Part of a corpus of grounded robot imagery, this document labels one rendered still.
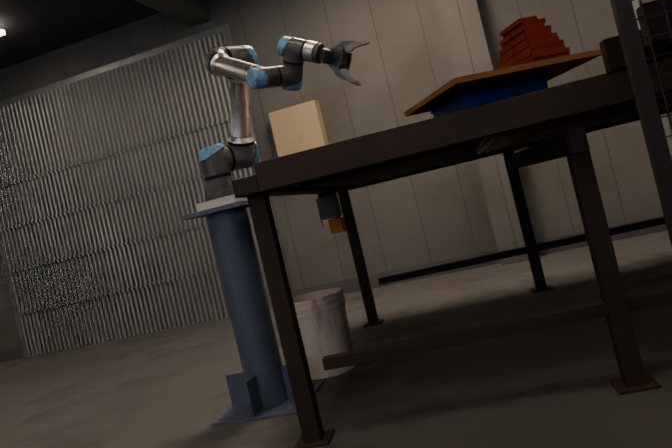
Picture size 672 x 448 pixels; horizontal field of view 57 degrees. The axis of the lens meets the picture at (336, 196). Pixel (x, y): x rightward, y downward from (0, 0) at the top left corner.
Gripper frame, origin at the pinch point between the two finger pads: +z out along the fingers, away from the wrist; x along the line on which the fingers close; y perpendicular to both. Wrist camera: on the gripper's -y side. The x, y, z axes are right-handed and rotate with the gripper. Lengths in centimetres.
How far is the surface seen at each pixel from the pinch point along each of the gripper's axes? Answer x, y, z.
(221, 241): 84, 7, -50
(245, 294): 103, 7, -34
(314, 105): 54, 293, -160
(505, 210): 99, 306, 21
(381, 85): 25, 317, -111
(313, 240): 174, 293, -135
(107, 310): 301, 246, -321
